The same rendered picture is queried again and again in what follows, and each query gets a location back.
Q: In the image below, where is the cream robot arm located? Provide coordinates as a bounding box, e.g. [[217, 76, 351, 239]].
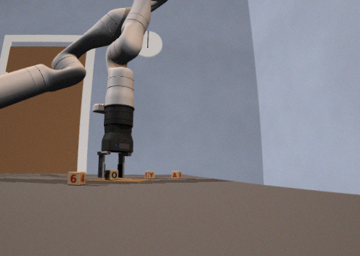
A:
[[0, 0, 167, 109]]

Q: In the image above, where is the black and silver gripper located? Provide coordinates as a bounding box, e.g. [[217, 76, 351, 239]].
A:
[[93, 86, 134, 178]]

